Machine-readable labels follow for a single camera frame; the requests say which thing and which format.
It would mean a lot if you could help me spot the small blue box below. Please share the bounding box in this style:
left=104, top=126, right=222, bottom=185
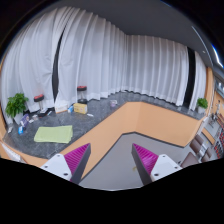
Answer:
left=67, top=105, right=74, bottom=113

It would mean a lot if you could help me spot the right potted green plant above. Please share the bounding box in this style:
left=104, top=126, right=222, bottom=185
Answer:
left=197, top=98, right=208, bottom=114

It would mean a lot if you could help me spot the brown chair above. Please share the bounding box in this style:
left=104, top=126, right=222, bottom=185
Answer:
left=181, top=152, right=198, bottom=168
left=190, top=135, right=212, bottom=159

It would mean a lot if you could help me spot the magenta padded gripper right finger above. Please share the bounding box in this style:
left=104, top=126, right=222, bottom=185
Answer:
left=132, top=143, right=181, bottom=185

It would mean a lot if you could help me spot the light green folded towel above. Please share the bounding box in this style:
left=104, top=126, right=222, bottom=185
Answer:
left=34, top=125, right=73, bottom=143

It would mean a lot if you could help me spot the white and orange box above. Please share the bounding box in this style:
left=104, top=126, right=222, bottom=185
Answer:
left=55, top=105, right=68, bottom=114

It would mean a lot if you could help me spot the red-topped stand device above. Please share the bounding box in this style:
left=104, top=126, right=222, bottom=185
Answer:
left=34, top=94, right=48, bottom=117
left=77, top=86, right=87, bottom=104

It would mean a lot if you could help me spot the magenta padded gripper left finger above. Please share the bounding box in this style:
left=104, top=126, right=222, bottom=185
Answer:
left=41, top=143, right=91, bottom=184

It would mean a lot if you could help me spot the left potted green plant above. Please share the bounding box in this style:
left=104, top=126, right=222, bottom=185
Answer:
left=5, top=93, right=28, bottom=124

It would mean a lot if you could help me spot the potted green plant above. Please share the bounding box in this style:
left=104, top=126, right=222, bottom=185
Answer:
left=197, top=98, right=208, bottom=114
left=5, top=93, right=28, bottom=124

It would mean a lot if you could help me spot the left red-topped stand device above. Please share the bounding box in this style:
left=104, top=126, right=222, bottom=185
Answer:
left=34, top=94, right=48, bottom=117

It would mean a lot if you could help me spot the white curtain section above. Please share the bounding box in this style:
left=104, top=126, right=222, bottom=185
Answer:
left=124, top=33, right=208, bottom=112
left=0, top=6, right=128, bottom=116

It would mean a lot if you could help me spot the white curtain right section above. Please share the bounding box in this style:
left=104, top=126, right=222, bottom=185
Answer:
left=124, top=33, right=208, bottom=112

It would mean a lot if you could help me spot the yellow cardboard box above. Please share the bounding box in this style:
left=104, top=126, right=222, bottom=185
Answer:
left=73, top=103, right=87, bottom=114

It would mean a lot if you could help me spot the right red-topped stand device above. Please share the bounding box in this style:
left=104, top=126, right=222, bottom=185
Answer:
left=77, top=86, right=87, bottom=104

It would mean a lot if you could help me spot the white curtain left section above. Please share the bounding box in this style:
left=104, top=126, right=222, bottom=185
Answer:
left=0, top=6, right=128, bottom=116

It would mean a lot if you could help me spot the small pink cup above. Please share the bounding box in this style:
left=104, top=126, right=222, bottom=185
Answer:
left=110, top=100, right=117, bottom=107

